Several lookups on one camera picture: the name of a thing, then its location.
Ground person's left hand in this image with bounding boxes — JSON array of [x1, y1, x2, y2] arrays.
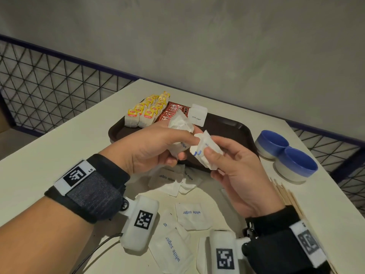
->
[[98, 121, 202, 176]]

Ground person's right hand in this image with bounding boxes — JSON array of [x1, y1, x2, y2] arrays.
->
[[204, 135, 286, 218]]

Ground bundle of wooden stir sticks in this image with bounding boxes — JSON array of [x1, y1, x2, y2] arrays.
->
[[269, 178, 338, 274]]

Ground bundle of white sugar packets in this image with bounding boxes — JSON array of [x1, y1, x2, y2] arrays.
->
[[168, 110, 195, 158]]

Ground row of red coffee sachets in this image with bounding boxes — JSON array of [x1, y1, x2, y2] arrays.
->
[[158, 101, 190, 122]]

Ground brown plastic tray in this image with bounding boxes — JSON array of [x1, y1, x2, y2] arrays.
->
[[108, 111, 259, 169]]

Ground pile of white sugar packets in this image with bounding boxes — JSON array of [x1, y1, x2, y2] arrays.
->
[[147, 164, 217, 274]]

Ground blue and white bowl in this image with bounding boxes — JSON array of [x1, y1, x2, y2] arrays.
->
[[274, 147, 319, 182], [254, 129, 290, 160]]

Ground black wristband white markers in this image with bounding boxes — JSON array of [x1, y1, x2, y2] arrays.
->
[[242, 205, 331, 274], [44, 154, 131, 225]]

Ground purple metal mesh railing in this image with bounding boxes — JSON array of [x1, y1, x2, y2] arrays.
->
[[0, 34, 365, 217]]

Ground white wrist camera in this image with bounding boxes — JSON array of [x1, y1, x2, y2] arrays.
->
[[209, 229, 251, 274], [119, 195, 160, 251]]

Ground black cable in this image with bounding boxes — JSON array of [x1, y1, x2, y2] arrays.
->
[[70, 233, 124, 274]]

